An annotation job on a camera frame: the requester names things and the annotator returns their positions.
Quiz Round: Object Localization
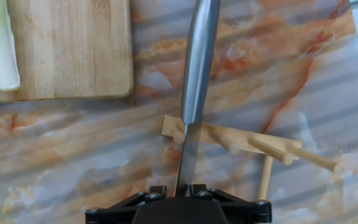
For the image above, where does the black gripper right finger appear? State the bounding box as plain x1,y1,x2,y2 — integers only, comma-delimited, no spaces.
188,184,272,224

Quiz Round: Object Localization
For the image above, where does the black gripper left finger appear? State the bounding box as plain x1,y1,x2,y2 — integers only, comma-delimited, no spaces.
85,185,167,224

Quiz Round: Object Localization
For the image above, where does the steel cleaver knife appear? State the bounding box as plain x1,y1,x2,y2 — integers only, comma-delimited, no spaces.
173,0,222,197

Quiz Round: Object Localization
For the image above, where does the marble pattern plastic mat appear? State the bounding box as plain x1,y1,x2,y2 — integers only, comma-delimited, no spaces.
0,0,358,224

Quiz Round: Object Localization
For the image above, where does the wooden peg rack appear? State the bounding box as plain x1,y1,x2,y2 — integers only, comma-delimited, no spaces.
161,114,344,202

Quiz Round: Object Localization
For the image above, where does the wooden cutting board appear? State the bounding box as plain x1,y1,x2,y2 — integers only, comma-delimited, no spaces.
0,0,134,103

